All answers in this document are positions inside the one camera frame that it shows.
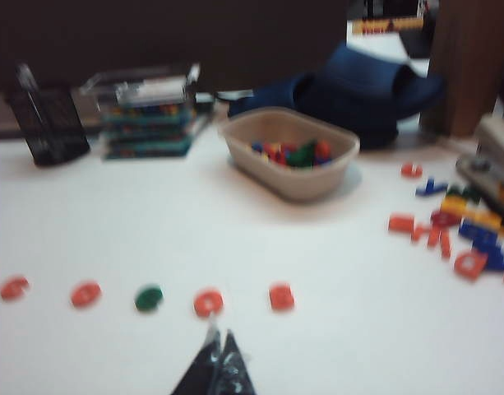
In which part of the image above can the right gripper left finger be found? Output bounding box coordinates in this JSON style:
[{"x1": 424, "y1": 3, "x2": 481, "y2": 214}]
[{"x1": 171, "y1": 318, "x2": 226, "y2": 395}]

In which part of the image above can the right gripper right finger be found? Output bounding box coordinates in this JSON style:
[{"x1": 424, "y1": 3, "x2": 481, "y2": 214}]
[{"x1": 213, "y1": 328, "x2": 252, "y2": 395}]

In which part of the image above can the orange letter O magnet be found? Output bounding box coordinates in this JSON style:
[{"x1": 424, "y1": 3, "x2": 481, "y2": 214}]
[
  {"x1": 192, "y1": 287, "x2": 226, "y2": 318},
  {"x1": 69, "y1": 280, "x2": 103, "y2": 309}
]

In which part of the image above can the orange letter C magnet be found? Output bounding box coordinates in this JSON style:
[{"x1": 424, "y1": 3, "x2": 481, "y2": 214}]
[{"x1": 0, "y1": 275, "x2": 30, "y2": 301}]

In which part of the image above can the green round letter magnet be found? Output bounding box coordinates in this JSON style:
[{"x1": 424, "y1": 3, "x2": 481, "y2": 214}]
[{"x1": 133, "y1": 284, "x2": 165, "y2": 312}]

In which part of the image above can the orange squarish letter magnet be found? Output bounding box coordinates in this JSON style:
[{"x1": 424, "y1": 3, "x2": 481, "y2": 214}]
[{"x1": 268, "y1": 281, "x2": 297, "y2": 312}]

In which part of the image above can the colourful magnet letters heap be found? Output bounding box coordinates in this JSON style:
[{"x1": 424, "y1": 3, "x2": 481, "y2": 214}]
[{"x1": 250, "y1": 138, "x2": 334, "y2": 169}]

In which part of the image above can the orange letter E magnet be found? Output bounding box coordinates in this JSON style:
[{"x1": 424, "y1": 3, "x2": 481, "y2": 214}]
[{"x1": 388, "y1": 213, "x2": 425, "y2": 238}]

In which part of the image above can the flat teal magnet letter box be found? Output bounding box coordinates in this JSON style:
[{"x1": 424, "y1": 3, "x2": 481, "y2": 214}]
[
  {"x1": 105, "y1": 130, "x2": 203, "y2": 146},
  {"x1": 101, "y1": 142, "x2": 207, "y2": 160},
  {"x1": 104, "y1": 102, "x2": 197, "y2": 121}
]

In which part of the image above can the orange letter W magnet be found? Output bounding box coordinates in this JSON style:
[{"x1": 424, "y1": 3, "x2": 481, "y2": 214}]
[{"x1": 411, "y1": 221, "x2": 456, "y2": 260}]

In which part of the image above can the orange square letter magnet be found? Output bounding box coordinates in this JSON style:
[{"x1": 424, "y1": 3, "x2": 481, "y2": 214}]
[{"x1": 452, "y1": 250, "x2": 489, "y2": 283}]

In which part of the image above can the orange round letter magnet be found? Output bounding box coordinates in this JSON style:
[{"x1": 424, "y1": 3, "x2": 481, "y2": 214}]
[{"x1": 400, "y1": 162, "x2": 424, "y2": 179}]

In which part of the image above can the blue letter magnet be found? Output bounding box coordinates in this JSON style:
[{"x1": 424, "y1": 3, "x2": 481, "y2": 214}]
[
  {"x1": 414, "y1": 176, "x2": 448, "y2": 198},
  {"x1": 477, "y1": 242, "x2": 504, "y2": 272},
  {"x1": 459, "y1": 221, "x2": 504, "y2": 252}
]

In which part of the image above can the yellow letter magnet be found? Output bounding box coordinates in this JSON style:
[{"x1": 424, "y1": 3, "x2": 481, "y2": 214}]
[
  {"x1": 460, "y1": 209, "x2": 504, "y2": 231},
  {"x1": 440, "y1": 197, "x2": 483, "y2": 215}
]

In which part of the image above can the beige pulp tray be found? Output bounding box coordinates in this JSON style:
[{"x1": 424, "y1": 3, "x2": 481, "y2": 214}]
[{"x1": 217, "y1": 105, "x2": 362, "y2": 203}]

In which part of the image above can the navy blue clog shoe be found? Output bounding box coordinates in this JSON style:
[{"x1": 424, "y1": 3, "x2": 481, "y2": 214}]
[
  {"x1": 228, "y1": 72, "x2": 318, "y2": 120},
  {"x1": 303, "y1": 39, "x2": 446, "y2": 150}
]

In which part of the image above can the black mesh pen holder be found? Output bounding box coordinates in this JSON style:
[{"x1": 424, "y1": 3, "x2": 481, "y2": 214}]
[{"x1": 4, "y1": 88, "x2": 91, "y2": 168}]

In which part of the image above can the clear plastic box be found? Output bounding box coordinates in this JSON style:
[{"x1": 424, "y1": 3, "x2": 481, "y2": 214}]
[{"x1": 79, "y1": 62, "x2": 202, "y2": 109}]

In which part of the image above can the brown desk partition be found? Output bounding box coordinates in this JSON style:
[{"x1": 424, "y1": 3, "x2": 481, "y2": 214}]
[{"x1": 0, "y1": 0, "x2": 349, "y2": 98}]

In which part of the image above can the yellow black striped sign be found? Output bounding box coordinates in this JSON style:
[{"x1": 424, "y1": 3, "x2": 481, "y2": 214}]
[{"x1": 349, "y1": 16, "x2": 426, "y2": 38}]

